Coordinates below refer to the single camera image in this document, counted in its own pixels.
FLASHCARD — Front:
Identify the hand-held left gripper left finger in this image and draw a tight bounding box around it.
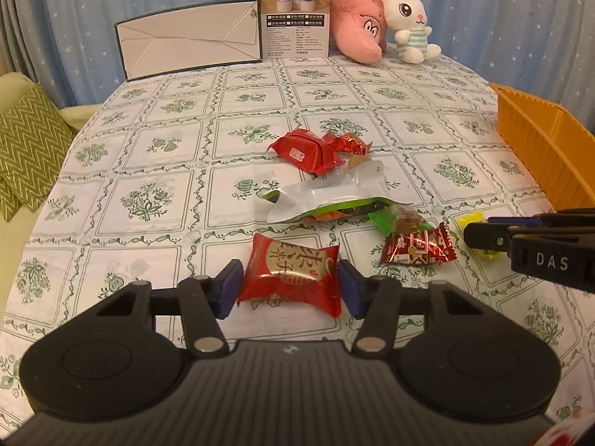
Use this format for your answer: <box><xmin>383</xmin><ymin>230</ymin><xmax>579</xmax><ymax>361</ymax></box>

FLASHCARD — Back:
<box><xmin>95</xmin><ymin>259</ymin><xmax>245</xmax><ymax>358</ymax></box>

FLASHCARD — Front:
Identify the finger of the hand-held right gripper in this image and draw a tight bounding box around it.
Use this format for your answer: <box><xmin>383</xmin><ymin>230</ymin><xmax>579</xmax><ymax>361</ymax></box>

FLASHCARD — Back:
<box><xmin>487</xmin><ymin>207</ymin><xmax>595</xmax><ymax>234</ymax></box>
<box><xmin>465</xmin><ymin>221</ymin><xmax>527</xmax><ymax>255</ymax></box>

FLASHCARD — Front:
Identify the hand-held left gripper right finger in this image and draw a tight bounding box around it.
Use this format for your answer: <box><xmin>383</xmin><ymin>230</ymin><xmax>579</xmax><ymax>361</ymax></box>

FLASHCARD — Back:
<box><xmin>338</xmin><ymin>259</ymin><xmax>486</xmax><ymax>356</ymax></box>

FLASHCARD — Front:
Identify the yellow candy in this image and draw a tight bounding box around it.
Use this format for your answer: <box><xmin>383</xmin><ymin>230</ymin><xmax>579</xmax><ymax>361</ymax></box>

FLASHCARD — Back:
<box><xmin>456</xmin><ymin>211</ymin><xmax>507</xmax><ymax>258</ymax></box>

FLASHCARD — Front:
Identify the large red snack packet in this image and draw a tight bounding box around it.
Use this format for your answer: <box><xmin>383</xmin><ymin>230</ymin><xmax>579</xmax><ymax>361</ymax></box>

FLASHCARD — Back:
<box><xmin>237</xmin><ymin>233</ymin><xmax>342</xmax><ymax>319</ymax></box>

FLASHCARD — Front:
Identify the orange plastic bin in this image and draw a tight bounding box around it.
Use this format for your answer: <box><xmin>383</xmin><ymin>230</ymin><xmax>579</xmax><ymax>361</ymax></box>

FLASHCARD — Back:
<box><xmin>488</xmin><ymin>81</ymin><xmax>595</xmax><ymax>212</ymax></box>

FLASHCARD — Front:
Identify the small shiny red snack packet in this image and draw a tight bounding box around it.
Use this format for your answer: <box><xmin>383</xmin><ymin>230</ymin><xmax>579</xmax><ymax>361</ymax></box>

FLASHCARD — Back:
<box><xmin>323</xmin><ymin>131</ymin><xmax>373</xmax><ymax>155</ymax></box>

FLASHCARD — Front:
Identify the plain red snack packet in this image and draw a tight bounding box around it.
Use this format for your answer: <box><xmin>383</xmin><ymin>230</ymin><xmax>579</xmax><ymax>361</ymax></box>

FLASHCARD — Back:
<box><xmin>267</xmin><ymin>129</ymin><xmax>345</xmax><ymax>176</ymax></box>

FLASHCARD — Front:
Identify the dark red foil snack packet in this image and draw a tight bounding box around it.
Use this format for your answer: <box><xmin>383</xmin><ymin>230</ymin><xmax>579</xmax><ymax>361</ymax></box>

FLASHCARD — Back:
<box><xmin>379</xmin><ymin>222</ymin><xmax>456</xmax><ymax>266</ymax></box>

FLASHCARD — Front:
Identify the green wrapped snack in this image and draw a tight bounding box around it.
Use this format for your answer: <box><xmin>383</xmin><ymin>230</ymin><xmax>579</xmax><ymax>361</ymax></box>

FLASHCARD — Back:
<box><xmin>369</xmin><ymin>203</ymin><xmax>435</xmax><ymax>235</ymax></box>

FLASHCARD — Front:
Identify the green and white snack bag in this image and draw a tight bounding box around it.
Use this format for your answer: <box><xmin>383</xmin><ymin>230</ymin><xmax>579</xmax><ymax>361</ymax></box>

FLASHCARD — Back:
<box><xmin>267</xmin><ymin>181</ymin><xmax>396</xmax><ymax>224</ymax></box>

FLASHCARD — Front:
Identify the clear plastic snack packet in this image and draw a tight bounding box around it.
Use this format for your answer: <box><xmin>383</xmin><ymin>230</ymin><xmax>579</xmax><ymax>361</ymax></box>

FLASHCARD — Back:
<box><xmin>335</xmin><ymin>156</ymin><xmax>389</xmax><ymax>191</ymax></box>

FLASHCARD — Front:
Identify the green floral tablecloth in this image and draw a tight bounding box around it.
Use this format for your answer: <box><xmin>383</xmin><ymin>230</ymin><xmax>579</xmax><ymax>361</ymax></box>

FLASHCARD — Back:
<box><xmin>0</xmin><ymin>49</ymin><xmax>595</xmax><ymax>433</ymax></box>

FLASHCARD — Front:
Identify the blue star curtain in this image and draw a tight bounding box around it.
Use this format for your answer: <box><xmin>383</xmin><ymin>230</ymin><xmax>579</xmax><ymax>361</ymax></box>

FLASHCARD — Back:
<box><xmin>0</xmin><ymin>0</ymin><xmax>595</xmax><ymax>131</ymax></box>

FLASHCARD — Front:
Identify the white bunny plush toy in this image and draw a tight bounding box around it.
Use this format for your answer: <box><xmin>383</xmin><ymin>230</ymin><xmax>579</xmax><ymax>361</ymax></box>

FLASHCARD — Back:
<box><xmin>372</xmin><ymin>0</ymin><xmax>442</xmax><ymax>64</ymax></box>

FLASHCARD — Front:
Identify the green zigzag cushion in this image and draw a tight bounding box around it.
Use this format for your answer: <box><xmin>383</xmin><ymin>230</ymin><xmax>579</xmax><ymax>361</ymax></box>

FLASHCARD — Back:
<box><xmin>0</xmin><ymin>83</ymin><xmax>75</xmax><ymax>223</ymax></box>

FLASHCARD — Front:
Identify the pink plush toy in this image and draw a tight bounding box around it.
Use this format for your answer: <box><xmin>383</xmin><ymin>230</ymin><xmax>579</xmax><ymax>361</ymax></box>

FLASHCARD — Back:
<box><xmin>329</xmin><ymin>0</ymin><xmax>389</xmax><ymax>66</ymax></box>

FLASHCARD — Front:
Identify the white box with green edge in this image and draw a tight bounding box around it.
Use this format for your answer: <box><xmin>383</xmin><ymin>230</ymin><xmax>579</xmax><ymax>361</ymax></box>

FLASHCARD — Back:
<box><xmin>114</xmin><ymin>0</ymin><xmax>263</xmax><ymax>80</ymax></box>

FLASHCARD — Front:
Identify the brown and white product box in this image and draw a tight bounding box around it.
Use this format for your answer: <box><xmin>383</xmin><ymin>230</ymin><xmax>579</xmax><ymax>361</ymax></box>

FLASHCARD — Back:
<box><xmin>255</xmin><ymin>0</ymin><xmax>332</xmax><ymax>59</ymax></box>

